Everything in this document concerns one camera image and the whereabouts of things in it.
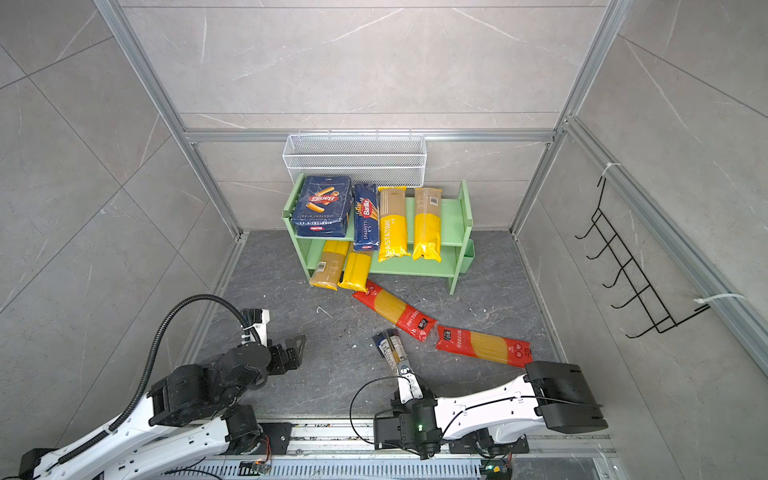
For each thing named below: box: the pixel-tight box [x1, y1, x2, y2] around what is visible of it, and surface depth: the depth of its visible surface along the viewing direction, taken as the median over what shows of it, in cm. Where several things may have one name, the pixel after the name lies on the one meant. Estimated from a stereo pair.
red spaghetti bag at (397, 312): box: [352, 279, 438, 342], surface depth 96 cm
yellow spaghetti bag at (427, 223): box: [412, 188, 442, 262], surface depth 82 cm
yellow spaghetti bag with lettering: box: [378, 186, 411, 262], surface depth 82 cm
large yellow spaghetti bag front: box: [338, 252, 371, 293], surface depth 91 cm
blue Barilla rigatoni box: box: [292, 176, 353, 237], surface depth 83 cm
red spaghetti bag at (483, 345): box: [436, 325, 534, 368], surface depth 88 cm
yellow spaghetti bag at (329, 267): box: [310, 240, 350, 291], surface depth 92 cm
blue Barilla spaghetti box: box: [353, 183, 380, 251], surface depth 83 cm
